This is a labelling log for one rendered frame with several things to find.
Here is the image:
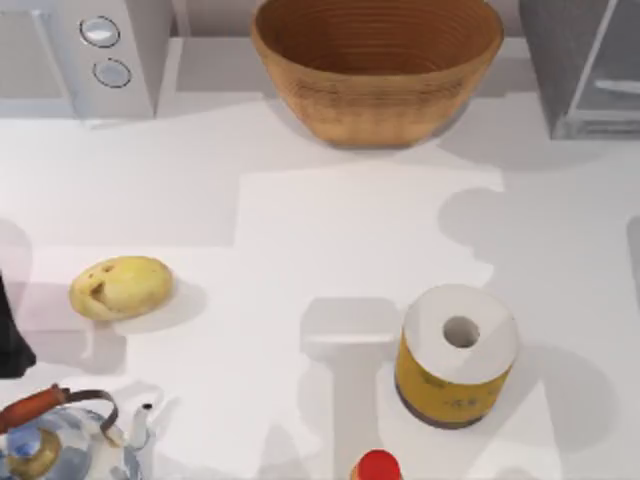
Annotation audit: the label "brown woven basket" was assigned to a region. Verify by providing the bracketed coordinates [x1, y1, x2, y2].
[249, 0, 505, 150]

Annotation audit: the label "pale microwave oven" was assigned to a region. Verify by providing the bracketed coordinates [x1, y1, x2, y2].
[0, 0, 176, 121]

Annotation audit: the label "round microwave knob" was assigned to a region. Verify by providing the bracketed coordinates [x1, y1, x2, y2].
[92, 57, 133, 89]
[78, 15, 122, 49]

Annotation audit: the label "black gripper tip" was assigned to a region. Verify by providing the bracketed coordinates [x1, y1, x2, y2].
[0, 272, 38, 380]

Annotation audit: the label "paper roll with yellow wrapper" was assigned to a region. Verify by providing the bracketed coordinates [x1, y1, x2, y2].
[393, 284, 520, 429]

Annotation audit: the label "blue and white kettle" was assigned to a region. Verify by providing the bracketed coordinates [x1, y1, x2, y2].
[0, 383, 154, 480]

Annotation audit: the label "yellow potato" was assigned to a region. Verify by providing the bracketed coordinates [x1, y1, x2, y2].
[68, 255, 175, 322]

